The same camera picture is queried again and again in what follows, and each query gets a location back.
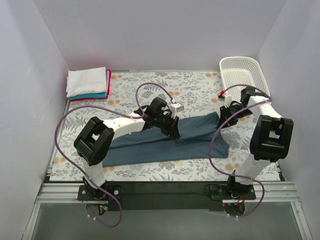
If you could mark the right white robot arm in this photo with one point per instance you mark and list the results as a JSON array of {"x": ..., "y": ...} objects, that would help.
[{"x": 269, "y": 143}]

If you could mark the floral table mat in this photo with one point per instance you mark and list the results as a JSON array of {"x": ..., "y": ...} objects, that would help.
[{"x": 196, "y": 91}]

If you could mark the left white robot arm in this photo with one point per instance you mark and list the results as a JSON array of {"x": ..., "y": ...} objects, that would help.
[{"x": 95, "y": 139}]

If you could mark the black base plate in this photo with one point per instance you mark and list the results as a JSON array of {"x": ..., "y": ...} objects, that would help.
[{"x": 166, "y": 195}]

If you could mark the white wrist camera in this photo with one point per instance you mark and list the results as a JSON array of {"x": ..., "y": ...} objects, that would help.
[
  {"x": 227, "y": 99},
  {"x": 175, "y": 108}
]

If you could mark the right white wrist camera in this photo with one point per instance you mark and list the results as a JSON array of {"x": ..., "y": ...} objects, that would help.
[{"x": 227, "y": 99}]

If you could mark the blue grey t shirt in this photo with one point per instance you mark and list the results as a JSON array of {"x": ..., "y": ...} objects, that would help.
[{"x": 152, "y": 145}]

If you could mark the white plastic basket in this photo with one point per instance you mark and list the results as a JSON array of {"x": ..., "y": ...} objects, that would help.
[{"x": 239, "y": 71}]

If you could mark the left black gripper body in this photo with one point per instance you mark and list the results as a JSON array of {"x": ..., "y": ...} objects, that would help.
[{"x": 172, "y": 127}]

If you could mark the white folded t shirt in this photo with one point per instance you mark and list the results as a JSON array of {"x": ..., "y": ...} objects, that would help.
[{"x": 88, "y": 81}]

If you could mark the red folded t shirt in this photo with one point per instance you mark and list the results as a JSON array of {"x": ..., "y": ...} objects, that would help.
[{"x": 108, "y": 82}]

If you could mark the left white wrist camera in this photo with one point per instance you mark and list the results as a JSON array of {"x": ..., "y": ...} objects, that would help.
[{"x": 175, "y": 108}]

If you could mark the aluminium frame rail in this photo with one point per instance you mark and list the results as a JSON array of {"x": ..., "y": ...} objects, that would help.
[{"x": 275, "y": 191}]

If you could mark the teal folded t shirt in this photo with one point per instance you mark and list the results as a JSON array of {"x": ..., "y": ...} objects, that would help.
[{"x": 87, "y": 96}]

